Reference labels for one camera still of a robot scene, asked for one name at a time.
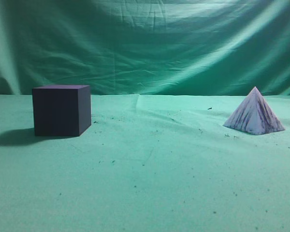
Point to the green backdrop cloth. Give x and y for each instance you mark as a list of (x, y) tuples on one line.
[(162, 47)]

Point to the white purple streaked square pyramid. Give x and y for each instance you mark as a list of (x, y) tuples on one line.
[(254, 116)]

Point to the green table cloth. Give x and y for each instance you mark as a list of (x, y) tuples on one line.
[(147, 164)]

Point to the dark purple cube block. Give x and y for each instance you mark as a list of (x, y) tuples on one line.
[(61, 110)]

